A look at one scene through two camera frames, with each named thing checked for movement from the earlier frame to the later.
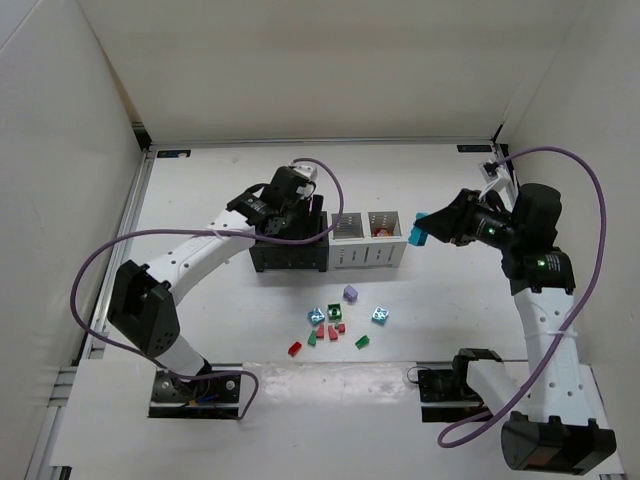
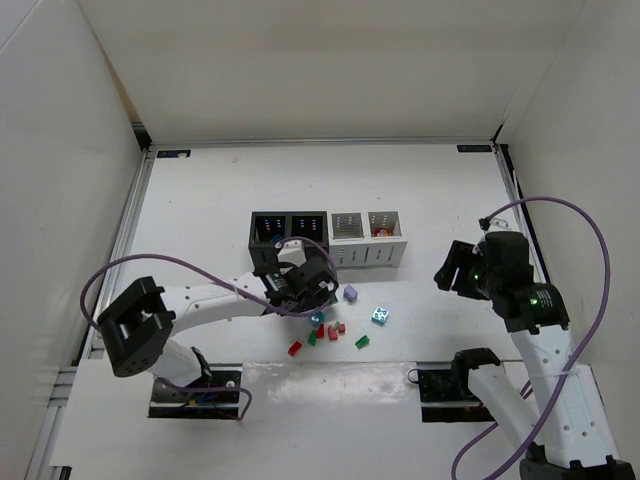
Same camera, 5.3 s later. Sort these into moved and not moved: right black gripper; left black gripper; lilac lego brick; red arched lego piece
Moved: left black gripper; right black gripper
Not moved: lilac lego brick; red arched lego piece
